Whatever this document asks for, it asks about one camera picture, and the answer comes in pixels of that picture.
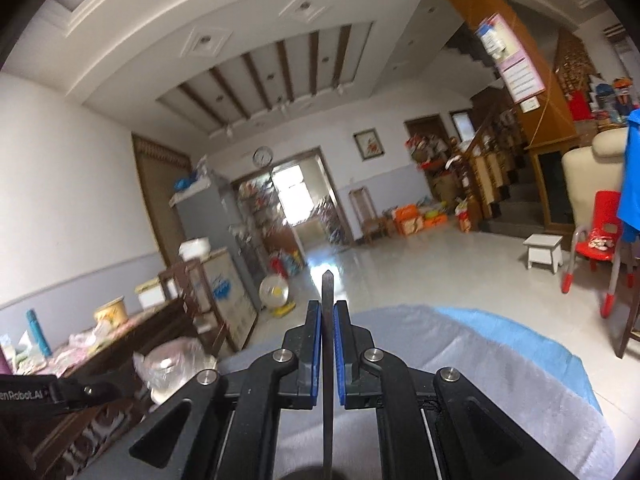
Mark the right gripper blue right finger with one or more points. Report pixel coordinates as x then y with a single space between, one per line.
356 385

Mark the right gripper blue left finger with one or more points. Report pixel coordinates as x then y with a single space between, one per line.
299 389

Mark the dark chopstick crossing diagonal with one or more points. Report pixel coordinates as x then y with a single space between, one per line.
327 302

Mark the teal thermos bottle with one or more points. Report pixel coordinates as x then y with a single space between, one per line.
38 334

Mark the carved dark wood sideboard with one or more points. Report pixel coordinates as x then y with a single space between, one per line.
54 427

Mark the white chest freezer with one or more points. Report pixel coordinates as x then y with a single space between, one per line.
224 283

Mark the small white fan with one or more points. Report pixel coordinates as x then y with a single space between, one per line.
274 293

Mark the white bowl with plastic bag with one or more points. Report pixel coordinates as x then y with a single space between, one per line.
168 367

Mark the orange cardboard box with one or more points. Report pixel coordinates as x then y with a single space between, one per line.
412 219

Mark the grey felt table cloth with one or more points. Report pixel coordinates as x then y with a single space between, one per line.
450 404

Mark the grey refrigerator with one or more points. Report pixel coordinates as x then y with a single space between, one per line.
211 208

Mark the white step stool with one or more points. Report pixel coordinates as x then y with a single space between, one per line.
544 250

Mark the framed flower picture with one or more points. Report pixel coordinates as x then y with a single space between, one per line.
369 144

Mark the red plastic child chair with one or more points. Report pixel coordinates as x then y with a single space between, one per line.
600 242

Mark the cream sofa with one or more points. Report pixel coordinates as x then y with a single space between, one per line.
598 167

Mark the blue jacket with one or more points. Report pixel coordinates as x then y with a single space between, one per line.
629 209

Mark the wooden chair by wall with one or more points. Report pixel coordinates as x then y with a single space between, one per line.
370 222

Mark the round wall clock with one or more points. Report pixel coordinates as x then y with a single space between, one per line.
262 157

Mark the wall calendar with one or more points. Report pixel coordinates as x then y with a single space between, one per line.
515 67

